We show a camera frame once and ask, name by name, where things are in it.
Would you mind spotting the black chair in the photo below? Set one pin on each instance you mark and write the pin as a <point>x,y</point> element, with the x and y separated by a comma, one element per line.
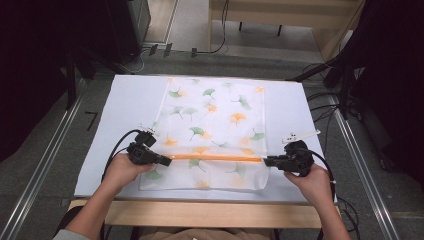
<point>68,220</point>

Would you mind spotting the beige trousers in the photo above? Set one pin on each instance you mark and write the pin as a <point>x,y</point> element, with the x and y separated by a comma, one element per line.
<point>205,235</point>

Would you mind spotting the metal floor rail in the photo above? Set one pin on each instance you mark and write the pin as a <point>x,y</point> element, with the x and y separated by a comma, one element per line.
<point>40,170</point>
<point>363,166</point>

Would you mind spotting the white table mat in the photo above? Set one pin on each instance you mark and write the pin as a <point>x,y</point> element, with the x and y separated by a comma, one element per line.
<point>133,106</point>

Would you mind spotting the wooden table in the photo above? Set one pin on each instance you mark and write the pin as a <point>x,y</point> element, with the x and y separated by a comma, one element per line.
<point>206,215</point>

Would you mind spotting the grey sleeve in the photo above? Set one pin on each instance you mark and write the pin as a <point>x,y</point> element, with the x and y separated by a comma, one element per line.
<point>71,236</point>

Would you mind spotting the black cabinet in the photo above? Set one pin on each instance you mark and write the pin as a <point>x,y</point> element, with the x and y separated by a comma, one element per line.
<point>128,26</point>

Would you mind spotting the leaf print mesh laundry bag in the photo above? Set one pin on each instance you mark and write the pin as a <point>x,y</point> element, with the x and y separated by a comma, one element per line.
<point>213,126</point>

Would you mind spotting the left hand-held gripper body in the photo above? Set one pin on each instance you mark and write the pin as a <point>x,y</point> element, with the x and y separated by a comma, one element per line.
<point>140,151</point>

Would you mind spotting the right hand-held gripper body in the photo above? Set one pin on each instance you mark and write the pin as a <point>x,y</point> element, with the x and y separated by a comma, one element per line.
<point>296,158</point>

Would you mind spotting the person's right hand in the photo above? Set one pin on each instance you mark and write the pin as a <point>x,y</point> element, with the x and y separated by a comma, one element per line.
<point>313,186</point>

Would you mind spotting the light wooden bench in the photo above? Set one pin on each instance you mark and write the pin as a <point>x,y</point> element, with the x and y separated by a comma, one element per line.
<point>286,13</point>

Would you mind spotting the black metal stand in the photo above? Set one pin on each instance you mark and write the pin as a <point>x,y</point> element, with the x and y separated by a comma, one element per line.
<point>343,83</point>

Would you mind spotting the dark curtain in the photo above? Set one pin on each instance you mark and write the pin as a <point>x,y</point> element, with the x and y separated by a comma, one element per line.
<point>393,83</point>
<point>33,66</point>

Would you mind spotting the person's left hand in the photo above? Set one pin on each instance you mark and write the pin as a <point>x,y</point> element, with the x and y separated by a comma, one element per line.
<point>123,173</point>

